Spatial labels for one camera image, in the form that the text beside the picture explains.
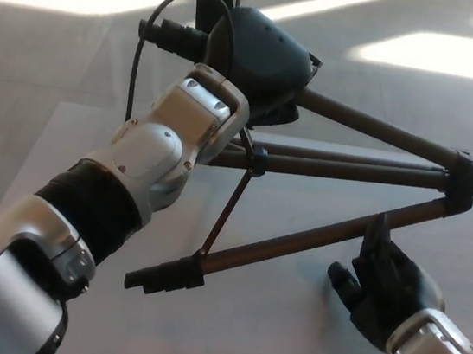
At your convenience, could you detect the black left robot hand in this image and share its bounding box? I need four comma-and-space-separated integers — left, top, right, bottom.
195, 2, 329, 134

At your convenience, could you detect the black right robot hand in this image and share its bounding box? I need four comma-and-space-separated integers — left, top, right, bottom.
317, 207, 458, 354

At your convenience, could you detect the brown tripod with black feet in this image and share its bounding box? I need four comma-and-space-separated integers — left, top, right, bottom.
103, 15, 473, 338

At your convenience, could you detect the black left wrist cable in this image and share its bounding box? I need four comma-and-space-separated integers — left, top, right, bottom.
124, 0, 240, 136

